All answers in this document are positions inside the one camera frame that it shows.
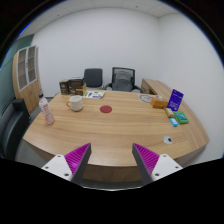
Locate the wooden glass-door cabinet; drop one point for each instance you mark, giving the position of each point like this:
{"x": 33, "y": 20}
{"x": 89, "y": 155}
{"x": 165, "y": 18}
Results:
{"x": 25, "y": 76}

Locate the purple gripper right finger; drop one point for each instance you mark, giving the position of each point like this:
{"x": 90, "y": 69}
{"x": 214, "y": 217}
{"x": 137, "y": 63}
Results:
{"x": 152, "y": 166}

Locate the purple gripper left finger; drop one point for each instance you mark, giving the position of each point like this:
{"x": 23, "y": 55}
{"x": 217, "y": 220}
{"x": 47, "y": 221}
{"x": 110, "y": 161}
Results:
{"x": 71, "y": 166}

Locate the small blue white pack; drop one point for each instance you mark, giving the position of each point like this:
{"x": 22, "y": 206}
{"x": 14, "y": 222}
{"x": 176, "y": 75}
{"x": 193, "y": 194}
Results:
{"x": 173, "y": 122}

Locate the black leather armchair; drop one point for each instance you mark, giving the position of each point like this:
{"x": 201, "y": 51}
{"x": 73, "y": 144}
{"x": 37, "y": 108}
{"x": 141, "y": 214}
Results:
{"x": 13, "y": 126}

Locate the black mesh office chair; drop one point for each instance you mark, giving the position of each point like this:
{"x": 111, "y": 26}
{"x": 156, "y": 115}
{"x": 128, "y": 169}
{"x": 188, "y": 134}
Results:
{"x": 123, "y": 79}

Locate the clear plastic water bottle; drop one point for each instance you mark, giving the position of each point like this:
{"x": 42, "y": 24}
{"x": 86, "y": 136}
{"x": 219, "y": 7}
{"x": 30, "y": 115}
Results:
{"x": 45, "y": 108}

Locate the brown cardboard box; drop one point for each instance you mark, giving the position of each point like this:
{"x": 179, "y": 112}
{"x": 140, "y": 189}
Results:
{"x": 77, "y": 86}

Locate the blue standing sign card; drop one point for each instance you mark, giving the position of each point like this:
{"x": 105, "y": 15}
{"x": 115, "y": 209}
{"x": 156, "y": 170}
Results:
{"x": 175, "y": 100}

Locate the dark brown box left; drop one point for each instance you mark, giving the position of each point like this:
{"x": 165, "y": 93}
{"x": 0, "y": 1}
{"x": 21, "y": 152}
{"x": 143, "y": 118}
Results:
{"x": 64, "y": 86}

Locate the green box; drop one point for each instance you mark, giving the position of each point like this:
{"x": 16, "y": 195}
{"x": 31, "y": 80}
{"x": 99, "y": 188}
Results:
{"x": 181, "y": 117}

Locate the black fabric office chair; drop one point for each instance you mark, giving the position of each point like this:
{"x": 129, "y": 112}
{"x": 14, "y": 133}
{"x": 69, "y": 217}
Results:
{"x": 94, "y": 77}

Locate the white green leaflet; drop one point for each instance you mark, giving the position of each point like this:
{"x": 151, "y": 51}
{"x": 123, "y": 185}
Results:
{"x": 94, "y": 94}

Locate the white ceramic mug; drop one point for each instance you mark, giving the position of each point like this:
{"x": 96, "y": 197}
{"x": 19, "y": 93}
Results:
{"x": 75, "y": 103}

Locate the small yellow brown box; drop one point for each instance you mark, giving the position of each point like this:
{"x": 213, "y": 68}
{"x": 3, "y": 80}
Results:
{"x": 169, "y": 113}

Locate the wooden side desk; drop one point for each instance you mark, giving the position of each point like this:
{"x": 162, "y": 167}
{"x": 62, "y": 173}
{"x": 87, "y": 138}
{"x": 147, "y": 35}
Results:
{"x": 156, "y": 87}

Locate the red round coaster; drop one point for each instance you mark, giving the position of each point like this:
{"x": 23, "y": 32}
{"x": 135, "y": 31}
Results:
{"x": 106, "y": 109}

